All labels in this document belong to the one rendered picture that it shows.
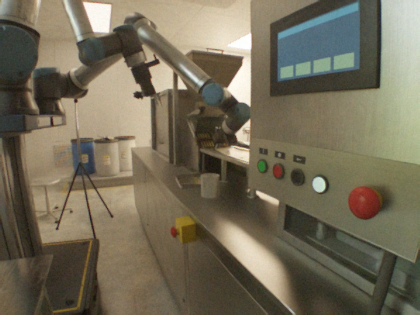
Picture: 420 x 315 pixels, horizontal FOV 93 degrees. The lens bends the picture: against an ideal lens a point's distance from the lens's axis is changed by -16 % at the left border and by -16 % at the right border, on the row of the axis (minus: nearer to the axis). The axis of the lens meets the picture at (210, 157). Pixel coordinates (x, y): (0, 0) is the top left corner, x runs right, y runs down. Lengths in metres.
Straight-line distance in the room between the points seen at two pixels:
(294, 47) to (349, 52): 0.10
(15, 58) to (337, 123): 0.83
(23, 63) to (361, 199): 0.87
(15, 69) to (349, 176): 0.86
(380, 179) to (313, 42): 0.21
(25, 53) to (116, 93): 4.21
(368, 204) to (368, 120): 0.10
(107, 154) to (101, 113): 1.19
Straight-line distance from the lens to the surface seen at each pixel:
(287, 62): 0.42
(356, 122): 0.34
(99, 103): 4.98
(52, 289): 1.42
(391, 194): 0.32
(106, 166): 4.08
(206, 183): 0.98
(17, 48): 0.86
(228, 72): 1.51
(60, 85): 1.52
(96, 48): 0.96
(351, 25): 0.35
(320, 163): 0.37
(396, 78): 0.32
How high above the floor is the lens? 1.14
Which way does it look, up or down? 10 degrees down
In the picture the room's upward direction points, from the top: straight up
